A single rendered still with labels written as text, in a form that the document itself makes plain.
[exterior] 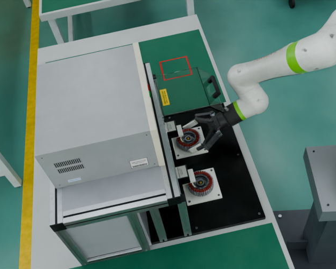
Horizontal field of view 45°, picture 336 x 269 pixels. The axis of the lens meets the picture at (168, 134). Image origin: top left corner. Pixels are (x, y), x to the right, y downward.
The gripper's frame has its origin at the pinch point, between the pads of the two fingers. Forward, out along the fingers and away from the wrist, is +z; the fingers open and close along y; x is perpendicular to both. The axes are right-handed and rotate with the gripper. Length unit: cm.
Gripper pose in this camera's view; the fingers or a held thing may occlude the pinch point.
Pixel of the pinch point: (189, 138)
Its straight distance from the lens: 186.3
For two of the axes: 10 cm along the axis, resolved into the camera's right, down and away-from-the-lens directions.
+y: 1.7, 7.7, -6.2
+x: 5.6, 4.4, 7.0
